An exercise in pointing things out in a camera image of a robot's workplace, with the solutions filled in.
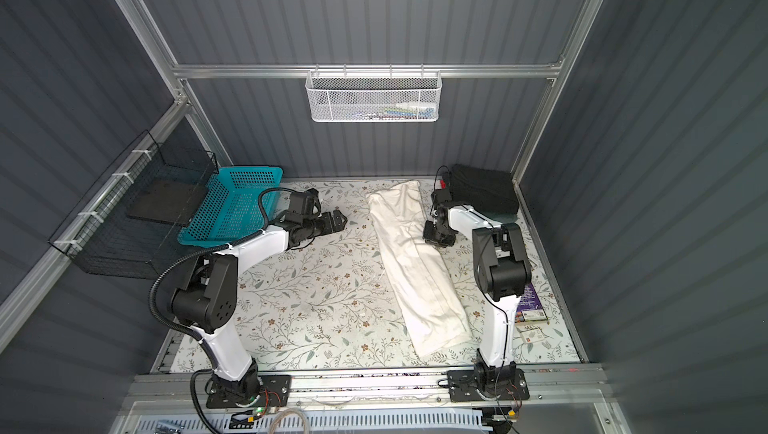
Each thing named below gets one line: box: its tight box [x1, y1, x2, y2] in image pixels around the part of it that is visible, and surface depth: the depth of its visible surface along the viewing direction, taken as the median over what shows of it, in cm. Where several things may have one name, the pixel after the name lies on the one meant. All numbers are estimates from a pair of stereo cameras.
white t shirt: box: [368, 180, 472, 358], surface depth 95 cm
